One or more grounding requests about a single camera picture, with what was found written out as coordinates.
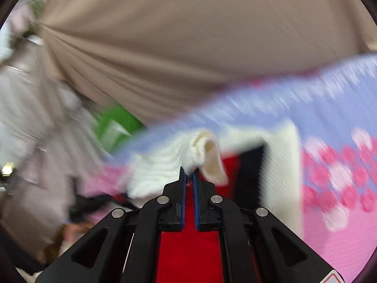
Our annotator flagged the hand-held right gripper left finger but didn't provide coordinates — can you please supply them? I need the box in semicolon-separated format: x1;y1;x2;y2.
35;166;187;283

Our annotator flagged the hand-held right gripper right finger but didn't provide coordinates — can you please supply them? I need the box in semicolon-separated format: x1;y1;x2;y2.
192;171;345;283

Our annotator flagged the white knitted sweater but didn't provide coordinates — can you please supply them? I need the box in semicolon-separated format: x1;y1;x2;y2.
127;118;304;283

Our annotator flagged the green cushion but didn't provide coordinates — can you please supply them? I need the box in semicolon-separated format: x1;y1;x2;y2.
94;104;148;154

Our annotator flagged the beige curtain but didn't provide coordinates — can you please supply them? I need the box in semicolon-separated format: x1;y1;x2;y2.
38;0;377;124

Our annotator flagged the pink and blue floral blanket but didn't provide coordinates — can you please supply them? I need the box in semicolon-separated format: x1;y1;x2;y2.
79;53;377;283

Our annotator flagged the silvery white curtain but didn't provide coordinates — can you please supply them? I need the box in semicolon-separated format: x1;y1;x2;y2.
0;6;101;257

